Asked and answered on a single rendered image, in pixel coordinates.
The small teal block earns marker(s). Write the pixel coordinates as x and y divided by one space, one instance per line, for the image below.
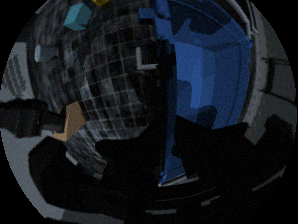
78 17

